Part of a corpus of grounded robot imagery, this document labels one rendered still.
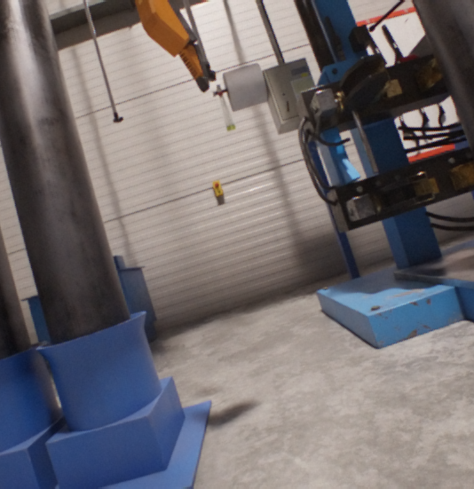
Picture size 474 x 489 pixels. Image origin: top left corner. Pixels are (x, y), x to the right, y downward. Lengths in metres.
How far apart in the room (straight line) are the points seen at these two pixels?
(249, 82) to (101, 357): 1.92
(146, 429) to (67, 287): 0.39
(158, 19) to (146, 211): 2.67
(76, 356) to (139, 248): 2.60
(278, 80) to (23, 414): 2.17
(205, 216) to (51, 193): 2.49
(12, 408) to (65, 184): 0.60
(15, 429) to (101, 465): 0.26
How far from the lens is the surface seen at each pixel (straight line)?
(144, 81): 3.91
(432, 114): 4.05
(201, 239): 3.33
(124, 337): 0.93
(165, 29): 0.97
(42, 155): 1.01
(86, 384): 0.93
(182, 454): 0.99
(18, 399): 1.10
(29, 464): 1.07
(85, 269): 0.93
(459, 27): 1.27
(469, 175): 1.72
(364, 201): 1.46
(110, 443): 0.96
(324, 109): 1.52
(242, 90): 2.37
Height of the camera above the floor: 0.44
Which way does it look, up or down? 4 degrees up
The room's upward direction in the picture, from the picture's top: 17 degrees counter-clockwise
